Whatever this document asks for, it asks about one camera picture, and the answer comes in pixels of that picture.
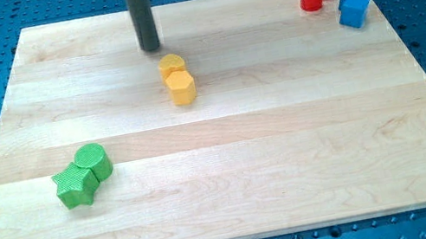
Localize light wooden board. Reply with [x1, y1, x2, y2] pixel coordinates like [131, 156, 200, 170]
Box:
[0, 0, 426, 239]

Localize yellow hexagon block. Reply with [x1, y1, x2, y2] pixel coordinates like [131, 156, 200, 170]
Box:
[165, 70, 197, 106]

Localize green cylinder block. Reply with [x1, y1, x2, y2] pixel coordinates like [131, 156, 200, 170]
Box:
[74, 143, 113, 182]

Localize yellow heart block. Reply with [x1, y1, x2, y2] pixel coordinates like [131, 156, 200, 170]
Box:
[158, 54, 186, 83]

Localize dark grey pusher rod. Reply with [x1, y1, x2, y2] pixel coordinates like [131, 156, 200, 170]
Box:
[126, 0, 160, 52]

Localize blue pentagon block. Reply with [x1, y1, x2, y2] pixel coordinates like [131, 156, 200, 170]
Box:
[339, 0, 370, 29]

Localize green star block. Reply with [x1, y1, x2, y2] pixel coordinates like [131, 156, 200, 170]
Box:
[52, 163, 100, 210]

